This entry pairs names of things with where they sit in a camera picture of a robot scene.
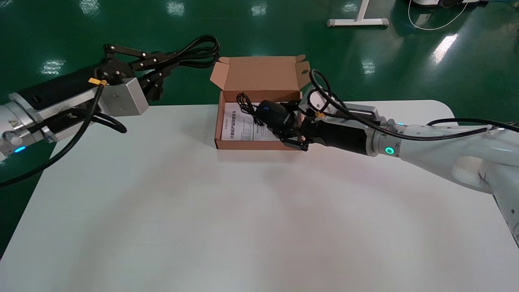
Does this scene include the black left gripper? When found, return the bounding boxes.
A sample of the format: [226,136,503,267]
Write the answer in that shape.
[18,44,181,110]

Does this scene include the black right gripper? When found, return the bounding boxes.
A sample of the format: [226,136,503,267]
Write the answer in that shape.
[280,101,369,155]

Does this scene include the black wired computer mouse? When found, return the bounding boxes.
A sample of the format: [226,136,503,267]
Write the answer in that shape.
[236,92,298,138]

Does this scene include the black power cable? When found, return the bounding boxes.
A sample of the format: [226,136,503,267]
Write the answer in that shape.
[162,35,221,69]

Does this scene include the open brown cardboard box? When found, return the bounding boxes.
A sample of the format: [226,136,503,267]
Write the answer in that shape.
[209,55,313,151]

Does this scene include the white printed manual sheet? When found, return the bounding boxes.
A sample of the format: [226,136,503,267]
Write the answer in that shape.
[222,102,284,142]

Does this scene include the white table leg base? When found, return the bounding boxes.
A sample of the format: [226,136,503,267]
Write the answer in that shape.
[326,0,388,28]

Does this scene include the white and black floor device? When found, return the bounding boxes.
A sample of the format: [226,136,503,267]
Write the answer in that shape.
[407,0,489,9]

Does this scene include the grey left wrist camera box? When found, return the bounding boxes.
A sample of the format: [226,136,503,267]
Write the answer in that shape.
[41,77,149,140]

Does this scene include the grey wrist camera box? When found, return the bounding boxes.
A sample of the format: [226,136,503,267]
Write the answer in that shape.
[300,87,380,122]
[41,77,149,140]

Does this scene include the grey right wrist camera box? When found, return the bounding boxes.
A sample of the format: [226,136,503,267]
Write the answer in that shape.
[300,87,380,122]

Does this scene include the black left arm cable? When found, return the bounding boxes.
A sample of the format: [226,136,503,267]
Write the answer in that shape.
[0,77,128,188]

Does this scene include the white floor cable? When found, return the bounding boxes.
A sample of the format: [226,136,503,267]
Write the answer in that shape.
[407,0,468,31]

